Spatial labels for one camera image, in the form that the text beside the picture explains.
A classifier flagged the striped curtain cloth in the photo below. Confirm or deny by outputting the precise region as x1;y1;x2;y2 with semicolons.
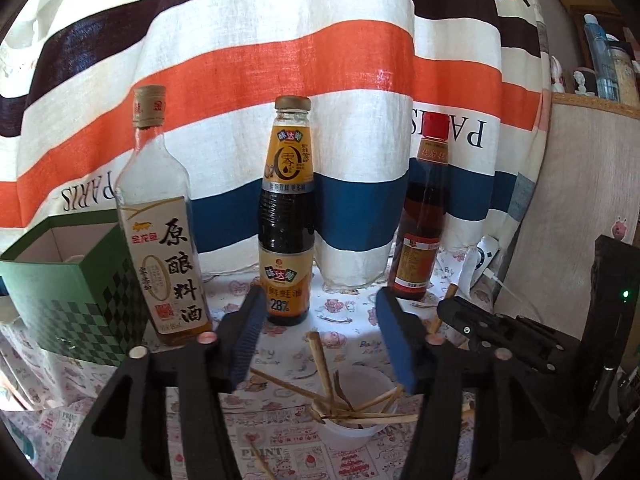
0;0;557;288

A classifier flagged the oyster sauce bottle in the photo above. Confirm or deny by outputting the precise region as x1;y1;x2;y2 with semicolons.
258;96;314;326

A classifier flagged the gold spoon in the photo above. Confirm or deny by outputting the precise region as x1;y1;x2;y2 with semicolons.
428;284;458;335

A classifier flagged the cooking wine bottle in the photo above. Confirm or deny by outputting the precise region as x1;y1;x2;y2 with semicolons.
115;84;212;347

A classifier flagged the green checkered box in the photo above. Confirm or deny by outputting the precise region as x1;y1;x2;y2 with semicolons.
1;209;148;366

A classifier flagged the wooden chopstick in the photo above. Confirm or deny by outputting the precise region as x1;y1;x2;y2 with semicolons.
307;404;326;425
244;434;277;480
307;332;336;415
382;385;404;414
333;370;354;412

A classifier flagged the red label sauce bottle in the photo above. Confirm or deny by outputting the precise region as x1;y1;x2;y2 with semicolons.
388;112;449;300

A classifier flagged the clear plastic cup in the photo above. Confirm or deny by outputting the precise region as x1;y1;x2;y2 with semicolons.
311;364;398;451

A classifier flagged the white charger with cable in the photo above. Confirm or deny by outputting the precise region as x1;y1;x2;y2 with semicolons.
456;235;544;323

